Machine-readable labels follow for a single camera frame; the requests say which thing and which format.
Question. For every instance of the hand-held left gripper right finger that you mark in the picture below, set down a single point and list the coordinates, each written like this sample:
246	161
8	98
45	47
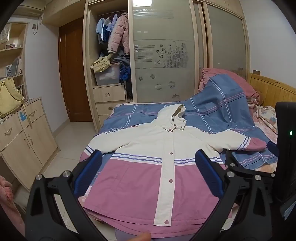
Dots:
210	173

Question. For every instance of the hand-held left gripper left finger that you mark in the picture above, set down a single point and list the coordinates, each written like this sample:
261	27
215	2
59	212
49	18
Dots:
89	171

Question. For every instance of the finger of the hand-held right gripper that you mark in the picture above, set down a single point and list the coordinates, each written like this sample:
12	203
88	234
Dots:
272	149
249	165

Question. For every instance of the white and pink hooded jacket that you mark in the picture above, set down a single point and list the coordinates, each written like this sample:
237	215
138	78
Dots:
138	185

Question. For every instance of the dark folded clothes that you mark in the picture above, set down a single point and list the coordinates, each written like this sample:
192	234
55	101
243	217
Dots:
120	60

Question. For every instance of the person's left hand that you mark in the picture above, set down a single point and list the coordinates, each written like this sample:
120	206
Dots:
142	237

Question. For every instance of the floral bed sheet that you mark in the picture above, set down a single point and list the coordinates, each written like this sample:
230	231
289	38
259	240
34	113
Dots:
266	118

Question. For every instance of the wardrobe drawer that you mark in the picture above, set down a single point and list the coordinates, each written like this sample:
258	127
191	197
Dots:
108	93
105	121
109	108

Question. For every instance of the wooden headboard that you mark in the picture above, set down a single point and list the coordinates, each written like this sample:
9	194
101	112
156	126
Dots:
277	92

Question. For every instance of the blue plaid duvet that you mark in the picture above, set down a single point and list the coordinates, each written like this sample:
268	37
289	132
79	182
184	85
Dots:
208	104

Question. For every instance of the light wooden cabinet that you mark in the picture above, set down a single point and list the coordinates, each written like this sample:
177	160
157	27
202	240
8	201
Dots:
23	143

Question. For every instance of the pink quilt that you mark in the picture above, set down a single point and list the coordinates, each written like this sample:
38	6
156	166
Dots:
240	81

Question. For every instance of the clear plastic storage box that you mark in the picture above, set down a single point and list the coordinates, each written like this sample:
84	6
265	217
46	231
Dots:
107	76

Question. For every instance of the brown wooden door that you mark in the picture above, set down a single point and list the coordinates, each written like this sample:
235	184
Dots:
74	74

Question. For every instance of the light wooden wardrobe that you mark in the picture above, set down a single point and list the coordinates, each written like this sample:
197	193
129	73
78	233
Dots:
87	69

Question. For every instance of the blue crumpled cloth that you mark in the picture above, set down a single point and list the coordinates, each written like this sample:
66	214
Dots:
124	73

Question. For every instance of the yellow crumpled cloth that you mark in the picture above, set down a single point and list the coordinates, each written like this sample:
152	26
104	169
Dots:
100	63

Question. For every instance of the yellow backpack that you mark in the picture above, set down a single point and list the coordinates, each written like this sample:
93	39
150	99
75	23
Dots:
9	97

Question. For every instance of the frosted plain sliding door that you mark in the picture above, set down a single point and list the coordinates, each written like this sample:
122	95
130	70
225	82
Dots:
226	41

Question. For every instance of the light wooden bookshelf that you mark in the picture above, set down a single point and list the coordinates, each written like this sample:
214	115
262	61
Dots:
13	52

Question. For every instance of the hanging blue jacket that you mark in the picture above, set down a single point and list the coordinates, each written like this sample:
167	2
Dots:
103	30

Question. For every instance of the hanging pink puffer jacket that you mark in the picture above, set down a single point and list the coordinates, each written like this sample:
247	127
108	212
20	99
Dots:
119	32

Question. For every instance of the frosted floral sliding door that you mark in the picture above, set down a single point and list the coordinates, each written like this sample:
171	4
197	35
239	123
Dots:
161	34

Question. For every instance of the white air conditioner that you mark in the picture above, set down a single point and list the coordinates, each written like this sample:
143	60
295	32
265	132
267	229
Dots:
27	8

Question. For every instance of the wall socket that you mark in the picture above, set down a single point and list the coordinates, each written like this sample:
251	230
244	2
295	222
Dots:
256	72

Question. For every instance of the wall power outlet with plug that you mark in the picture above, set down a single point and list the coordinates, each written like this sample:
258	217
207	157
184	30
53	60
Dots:
35	27

